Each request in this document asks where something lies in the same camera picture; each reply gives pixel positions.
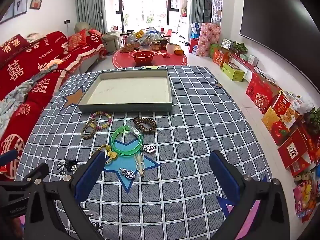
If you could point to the red colander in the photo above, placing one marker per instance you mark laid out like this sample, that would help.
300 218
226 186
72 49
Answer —
142 56

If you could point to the pink snack bag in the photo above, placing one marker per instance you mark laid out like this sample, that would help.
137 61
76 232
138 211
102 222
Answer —
303 197

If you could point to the grey checked star cloth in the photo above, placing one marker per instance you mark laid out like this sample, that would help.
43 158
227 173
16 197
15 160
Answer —
200 130

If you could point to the green potted plant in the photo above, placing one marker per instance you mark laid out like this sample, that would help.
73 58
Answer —
238 46

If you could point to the red round rug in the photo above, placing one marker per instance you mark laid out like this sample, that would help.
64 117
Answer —
175 60

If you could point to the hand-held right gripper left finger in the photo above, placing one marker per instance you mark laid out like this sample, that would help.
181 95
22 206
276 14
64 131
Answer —
90 177

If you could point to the grey cream cloth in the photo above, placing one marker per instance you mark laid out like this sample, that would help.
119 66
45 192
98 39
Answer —
50 67

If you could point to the orange bowl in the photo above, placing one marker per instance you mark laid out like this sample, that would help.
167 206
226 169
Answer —
179 51

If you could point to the red patterned cushion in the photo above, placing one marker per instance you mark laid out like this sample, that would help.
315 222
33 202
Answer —
76 41

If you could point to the dark picture frame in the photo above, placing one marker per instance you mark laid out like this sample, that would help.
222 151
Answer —
7 13
21 3

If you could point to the large red gift box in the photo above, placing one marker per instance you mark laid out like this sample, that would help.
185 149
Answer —
260 95

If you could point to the orange biscuit box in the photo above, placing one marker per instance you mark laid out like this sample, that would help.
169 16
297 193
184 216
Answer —
280 106

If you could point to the white box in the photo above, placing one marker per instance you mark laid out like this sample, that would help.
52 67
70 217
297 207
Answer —
253 60

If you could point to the beige armchair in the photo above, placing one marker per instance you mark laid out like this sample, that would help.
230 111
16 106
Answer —
110 40

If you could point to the green translucent bangle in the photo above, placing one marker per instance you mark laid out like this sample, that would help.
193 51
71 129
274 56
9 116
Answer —
113 140

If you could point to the green crate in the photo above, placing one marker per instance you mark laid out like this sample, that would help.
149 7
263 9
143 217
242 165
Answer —
233 71

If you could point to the small red picture frame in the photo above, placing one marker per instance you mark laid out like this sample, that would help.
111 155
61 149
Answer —
35 3

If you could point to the red yellow gift box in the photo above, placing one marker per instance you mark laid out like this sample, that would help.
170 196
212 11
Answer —
220 58

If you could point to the grey shallow cardboard box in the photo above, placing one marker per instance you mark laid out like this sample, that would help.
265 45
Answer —
130 90

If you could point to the grey green curtain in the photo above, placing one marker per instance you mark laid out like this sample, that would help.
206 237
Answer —
197 0
87 2

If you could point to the cream rabbit hair clip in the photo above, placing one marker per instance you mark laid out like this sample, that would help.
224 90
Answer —
141 171

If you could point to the small red cushion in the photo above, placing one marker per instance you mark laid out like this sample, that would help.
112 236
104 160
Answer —
93 32

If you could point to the grey blue blanket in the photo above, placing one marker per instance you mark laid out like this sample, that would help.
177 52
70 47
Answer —
15 97

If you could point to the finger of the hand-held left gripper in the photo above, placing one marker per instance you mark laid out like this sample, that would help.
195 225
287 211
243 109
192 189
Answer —
7 156
38 171

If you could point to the silver heart pendant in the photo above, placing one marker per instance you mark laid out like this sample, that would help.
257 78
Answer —
150 148
130 174

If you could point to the red wall shelf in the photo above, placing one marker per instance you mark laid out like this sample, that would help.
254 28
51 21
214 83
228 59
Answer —
246 63

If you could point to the red lettered pillow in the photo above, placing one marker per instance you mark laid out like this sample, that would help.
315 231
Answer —
12 47

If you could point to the red plastic stool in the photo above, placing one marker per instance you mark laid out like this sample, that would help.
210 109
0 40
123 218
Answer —
193 45

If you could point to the clear jar with nuts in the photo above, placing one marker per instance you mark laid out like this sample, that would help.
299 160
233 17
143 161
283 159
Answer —
126 47

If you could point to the white paper roll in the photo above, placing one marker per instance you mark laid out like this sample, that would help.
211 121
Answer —
170 48

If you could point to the yellow knot charm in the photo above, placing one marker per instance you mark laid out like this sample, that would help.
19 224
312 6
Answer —
111 155

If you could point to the red covered sofa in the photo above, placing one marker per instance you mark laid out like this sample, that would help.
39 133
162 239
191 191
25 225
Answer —
37 62

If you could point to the black hair clip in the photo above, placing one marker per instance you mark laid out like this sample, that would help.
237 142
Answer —
67 165

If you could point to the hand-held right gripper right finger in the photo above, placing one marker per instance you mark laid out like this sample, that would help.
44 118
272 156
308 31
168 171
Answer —
225 177

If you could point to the red flat carton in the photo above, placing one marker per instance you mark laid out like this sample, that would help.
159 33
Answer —
292 150

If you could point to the black television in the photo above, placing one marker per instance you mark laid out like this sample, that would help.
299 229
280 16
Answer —
270 22

